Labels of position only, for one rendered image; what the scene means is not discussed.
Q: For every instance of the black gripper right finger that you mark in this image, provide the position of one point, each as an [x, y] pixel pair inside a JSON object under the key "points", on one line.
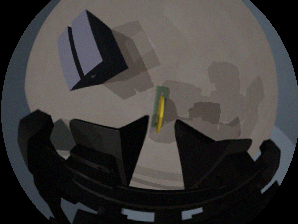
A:
{"points": [[200, 154]]}

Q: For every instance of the gold coin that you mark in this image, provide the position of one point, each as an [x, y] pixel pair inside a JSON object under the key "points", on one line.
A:
{"points": [[160, 114]]}

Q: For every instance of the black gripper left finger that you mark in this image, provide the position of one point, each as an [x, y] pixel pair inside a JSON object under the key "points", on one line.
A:
{"points": [[123, 143]]}

